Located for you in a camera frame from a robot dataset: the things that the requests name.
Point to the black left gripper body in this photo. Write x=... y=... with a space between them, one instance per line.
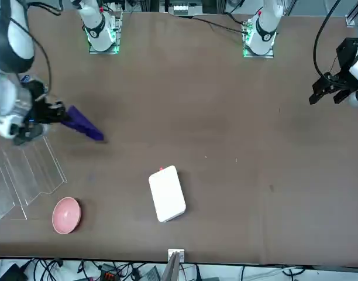
x=347 y=52

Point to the grey camera mount pole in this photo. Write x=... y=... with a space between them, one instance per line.
x=174 y=263

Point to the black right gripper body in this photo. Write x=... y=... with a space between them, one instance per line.
x=43 y=112

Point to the grey ribbed adapter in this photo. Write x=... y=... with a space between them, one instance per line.
x=152 y=273

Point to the white mini drawer box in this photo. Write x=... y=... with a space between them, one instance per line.
x=167 y=194

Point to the black device with red lights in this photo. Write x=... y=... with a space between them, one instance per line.
x=108 y=275

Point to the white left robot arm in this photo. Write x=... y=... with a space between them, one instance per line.
x=265 y=20

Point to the aluminium frame rail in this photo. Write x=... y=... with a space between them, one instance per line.
x=353 y=14

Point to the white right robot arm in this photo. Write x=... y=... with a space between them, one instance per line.
x=18 y=38

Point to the purple towel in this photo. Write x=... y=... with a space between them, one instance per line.
x=84 y=126

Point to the pink bowl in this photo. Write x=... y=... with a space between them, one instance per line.
x=66 y=215

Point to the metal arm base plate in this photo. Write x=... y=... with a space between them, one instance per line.
x=116 y=35
x=245 y=44

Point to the white power strip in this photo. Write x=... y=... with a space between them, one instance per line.
x=183 y=10

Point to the clear acrylic storage rack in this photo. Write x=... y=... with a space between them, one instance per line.
x=35 y=172

